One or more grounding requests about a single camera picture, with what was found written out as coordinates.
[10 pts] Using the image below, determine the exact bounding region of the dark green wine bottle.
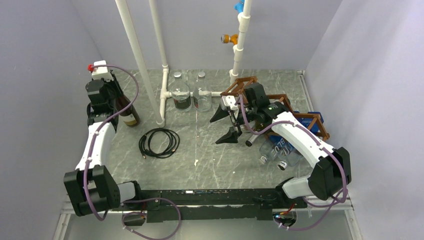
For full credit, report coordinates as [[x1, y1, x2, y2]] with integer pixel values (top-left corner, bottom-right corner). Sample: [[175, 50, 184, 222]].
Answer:
[[245, 99, 286, 148]]

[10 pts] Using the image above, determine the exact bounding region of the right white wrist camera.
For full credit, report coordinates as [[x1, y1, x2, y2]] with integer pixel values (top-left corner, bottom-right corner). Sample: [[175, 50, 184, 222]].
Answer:
[[220, 95, 239, 112]]

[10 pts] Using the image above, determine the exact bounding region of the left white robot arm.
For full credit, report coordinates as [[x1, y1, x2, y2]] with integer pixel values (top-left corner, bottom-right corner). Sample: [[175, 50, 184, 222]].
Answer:
[[63, 77, 144, 221]]

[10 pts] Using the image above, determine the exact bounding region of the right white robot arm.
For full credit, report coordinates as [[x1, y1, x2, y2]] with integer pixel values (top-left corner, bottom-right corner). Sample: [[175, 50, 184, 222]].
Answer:
[[209, 82, 352, 208]]

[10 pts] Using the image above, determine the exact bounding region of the black coiled cable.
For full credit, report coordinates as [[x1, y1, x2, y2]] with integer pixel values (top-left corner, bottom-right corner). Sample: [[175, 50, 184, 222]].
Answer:
[[138, 128, 181, 160]]

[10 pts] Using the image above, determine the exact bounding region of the brown wooden wine rack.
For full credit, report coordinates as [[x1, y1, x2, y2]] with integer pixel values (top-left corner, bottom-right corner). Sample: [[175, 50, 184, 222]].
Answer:
[[220, 76, 330, 141]]

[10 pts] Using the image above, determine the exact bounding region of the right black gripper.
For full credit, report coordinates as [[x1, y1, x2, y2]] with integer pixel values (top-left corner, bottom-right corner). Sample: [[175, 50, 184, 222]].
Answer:
[[210, 103, 257, 144]]

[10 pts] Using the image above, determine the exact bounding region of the clear square bottle black cap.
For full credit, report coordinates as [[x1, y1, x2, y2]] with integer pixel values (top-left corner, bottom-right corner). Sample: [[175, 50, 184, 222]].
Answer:
[[277, 146, 303, 171]]

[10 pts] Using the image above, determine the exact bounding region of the blue label clear bottle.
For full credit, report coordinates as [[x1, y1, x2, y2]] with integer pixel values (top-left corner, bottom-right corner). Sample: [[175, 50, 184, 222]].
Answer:
[[258, 110, 324, 166]]

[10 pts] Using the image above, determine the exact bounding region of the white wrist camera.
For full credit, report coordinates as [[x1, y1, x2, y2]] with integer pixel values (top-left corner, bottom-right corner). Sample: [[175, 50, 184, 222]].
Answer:
[[87, 60, 113, 82], [220, 95, 239, 112]]

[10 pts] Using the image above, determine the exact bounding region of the dark red wine bottle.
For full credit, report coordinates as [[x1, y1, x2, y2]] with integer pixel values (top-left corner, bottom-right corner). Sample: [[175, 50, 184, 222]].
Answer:
[[115, 90, 141, 127]]

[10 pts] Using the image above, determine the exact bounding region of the white PVC pipe frame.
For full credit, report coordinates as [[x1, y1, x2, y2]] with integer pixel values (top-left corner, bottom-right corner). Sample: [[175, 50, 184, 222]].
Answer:
[[114, 0, 253, 127]]

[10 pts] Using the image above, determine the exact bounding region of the clear glass bottle silver cap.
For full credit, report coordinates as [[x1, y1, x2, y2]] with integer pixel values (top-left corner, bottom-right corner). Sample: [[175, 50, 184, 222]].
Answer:
[[193, 71, 212, 112]]

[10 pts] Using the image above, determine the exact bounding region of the orange pipe valve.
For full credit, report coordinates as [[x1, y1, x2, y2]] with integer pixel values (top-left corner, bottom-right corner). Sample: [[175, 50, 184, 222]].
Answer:
[[220, 34, 239, 45]]

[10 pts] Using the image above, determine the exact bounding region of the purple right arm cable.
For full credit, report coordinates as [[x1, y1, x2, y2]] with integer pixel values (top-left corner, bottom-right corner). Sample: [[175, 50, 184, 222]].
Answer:
[[237, 94, 349, 232]]

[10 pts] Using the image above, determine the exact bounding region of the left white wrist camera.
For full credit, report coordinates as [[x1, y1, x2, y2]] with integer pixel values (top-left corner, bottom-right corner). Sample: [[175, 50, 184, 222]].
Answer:
[[87, 60, 113, 82]]

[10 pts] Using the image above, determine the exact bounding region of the blue pipe valve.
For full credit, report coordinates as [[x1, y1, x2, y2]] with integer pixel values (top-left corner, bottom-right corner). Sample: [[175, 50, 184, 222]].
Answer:
[[234, 0, 245, 14]]

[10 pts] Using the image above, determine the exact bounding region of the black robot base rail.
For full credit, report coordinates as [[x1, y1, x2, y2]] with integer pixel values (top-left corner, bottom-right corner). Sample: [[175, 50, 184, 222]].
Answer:
[[118, 188, 307, 223]]

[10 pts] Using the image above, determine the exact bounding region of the clear glass bottle white cap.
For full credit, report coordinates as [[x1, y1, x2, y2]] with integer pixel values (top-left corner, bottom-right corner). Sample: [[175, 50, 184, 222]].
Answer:
[[171, 71, 192, 112]]

